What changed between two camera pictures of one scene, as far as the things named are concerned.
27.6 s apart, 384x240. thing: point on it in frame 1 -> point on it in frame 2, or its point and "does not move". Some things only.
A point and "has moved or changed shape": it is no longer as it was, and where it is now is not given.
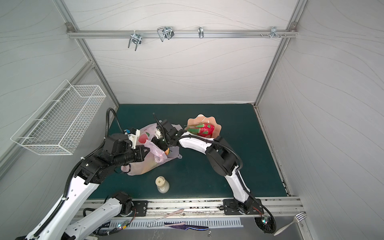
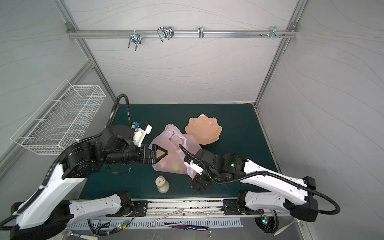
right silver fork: [297, 218] does not move
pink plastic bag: [155, 155] has moved or changed shape
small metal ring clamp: [200, 31] does not move
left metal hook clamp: [136, 39] does not move
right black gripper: [165, 132] -> [199, 181]
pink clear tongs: [153, 223] does not move
